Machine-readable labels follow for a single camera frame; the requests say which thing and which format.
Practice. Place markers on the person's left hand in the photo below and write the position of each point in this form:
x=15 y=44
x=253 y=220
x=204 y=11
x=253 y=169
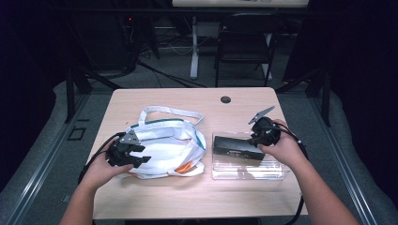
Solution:
x=100 y=172

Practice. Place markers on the black metal stand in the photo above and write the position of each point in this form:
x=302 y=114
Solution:
x=69 y=93
x=327 y=100

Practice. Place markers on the white-legged desk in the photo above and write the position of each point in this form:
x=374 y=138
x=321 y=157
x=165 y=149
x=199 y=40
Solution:
x=194 y=47

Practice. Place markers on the clear plastic tray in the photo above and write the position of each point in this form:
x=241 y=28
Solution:
x=250 y=170

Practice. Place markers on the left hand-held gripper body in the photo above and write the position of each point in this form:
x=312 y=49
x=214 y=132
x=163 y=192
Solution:
x=117 y=154

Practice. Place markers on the dark cabinet with red light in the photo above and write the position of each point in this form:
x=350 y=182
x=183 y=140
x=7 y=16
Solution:
x=106 y=43

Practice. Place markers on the black folding chair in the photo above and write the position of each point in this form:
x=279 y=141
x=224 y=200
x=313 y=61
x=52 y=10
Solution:
x=244 y=40

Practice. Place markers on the black rectangular box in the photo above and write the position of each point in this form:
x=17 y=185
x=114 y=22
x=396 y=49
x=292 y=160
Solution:
x=231 y=146

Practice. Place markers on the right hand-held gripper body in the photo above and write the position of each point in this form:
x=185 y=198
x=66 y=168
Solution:
x=266 y=132

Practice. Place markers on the person's right hand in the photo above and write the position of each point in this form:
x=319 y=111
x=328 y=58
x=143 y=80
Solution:
x=284 y=150

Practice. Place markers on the white tote bag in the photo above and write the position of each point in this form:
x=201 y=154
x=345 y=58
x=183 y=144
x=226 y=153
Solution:
x=169 y=146

